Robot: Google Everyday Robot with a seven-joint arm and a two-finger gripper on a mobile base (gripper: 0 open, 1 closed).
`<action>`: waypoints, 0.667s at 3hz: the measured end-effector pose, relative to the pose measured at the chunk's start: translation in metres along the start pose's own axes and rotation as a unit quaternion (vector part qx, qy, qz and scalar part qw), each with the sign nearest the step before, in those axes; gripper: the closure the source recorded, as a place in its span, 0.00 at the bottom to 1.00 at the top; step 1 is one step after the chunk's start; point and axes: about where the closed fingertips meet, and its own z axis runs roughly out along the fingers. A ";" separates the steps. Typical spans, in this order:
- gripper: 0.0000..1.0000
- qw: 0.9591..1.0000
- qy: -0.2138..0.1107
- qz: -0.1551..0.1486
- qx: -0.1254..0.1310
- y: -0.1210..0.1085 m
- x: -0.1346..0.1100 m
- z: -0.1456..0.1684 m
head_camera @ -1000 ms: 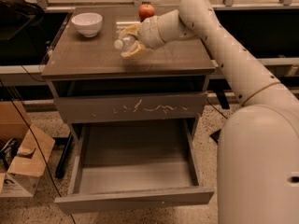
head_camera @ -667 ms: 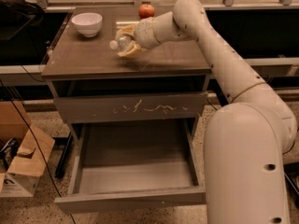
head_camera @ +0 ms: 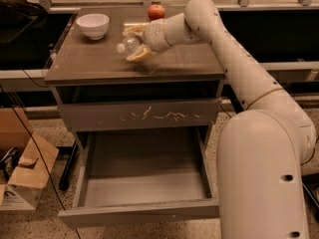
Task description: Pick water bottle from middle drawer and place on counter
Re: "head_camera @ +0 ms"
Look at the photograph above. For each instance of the white ceramic bowl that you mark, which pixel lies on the white ceramic bowl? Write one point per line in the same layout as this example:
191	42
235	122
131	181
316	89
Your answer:
94	26

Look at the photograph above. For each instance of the black bag on ledge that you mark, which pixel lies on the black bag on ledge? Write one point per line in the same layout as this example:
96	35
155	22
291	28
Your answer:
16	16

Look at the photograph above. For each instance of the black table leg left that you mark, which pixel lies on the black table leg left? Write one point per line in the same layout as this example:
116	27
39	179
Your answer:
70	152

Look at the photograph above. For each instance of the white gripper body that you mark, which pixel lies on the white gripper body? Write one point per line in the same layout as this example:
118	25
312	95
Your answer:
156	35

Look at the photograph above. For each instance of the clear plastic water bottle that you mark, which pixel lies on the clear plastic water bottle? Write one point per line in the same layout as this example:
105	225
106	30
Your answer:
129	45

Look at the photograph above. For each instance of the open grey middle drawer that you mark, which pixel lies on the open grey middle drawer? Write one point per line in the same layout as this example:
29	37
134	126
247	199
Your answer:
142	176

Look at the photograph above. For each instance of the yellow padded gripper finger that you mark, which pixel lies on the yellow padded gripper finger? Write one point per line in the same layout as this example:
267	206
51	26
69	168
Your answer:
142	53
135	30

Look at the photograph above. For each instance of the black metal stand leg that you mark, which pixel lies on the black metal stand leg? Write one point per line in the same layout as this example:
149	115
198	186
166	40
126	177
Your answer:
311	186

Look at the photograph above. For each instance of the red apple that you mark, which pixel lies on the red apple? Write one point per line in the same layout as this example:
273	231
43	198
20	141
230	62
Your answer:
156	11

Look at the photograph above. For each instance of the brown cardboard box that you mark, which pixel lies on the brown cardboard box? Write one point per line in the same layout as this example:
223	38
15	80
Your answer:
29	161

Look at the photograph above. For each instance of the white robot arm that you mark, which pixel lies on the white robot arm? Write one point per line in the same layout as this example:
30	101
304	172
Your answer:
260	150

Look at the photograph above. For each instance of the closed scratched top drawer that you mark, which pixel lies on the closed scratched top drawer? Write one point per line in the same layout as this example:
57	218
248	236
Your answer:
139	114

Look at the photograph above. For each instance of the grey drawer cabinet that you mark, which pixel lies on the grey drawer cabinet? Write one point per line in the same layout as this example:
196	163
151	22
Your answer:
87	71

